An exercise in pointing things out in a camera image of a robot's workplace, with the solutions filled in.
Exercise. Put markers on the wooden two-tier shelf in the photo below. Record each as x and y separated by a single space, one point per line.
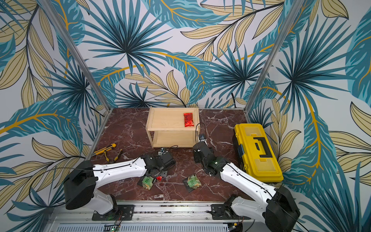
165 127

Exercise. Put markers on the green tea bag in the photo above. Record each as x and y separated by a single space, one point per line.
191 183
146 182

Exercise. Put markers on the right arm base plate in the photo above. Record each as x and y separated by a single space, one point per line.
224 212

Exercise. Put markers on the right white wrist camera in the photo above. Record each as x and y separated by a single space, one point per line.
202 138

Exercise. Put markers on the yellow utility knife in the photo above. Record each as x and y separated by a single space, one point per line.
105 149

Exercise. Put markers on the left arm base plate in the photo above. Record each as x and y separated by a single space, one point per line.
120 212

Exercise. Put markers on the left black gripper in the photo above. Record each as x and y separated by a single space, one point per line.
164 174

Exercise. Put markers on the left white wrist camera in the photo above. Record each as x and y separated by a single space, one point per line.
162 151

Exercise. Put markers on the aluminium front rail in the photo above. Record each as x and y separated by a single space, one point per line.
152 216

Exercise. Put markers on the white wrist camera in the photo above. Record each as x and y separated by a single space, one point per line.
162 151
202 138

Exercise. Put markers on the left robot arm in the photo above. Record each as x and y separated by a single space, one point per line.
81 186

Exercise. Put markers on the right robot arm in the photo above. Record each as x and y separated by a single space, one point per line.
275 207

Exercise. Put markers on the yellow black toolbox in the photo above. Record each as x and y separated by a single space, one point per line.
255 153

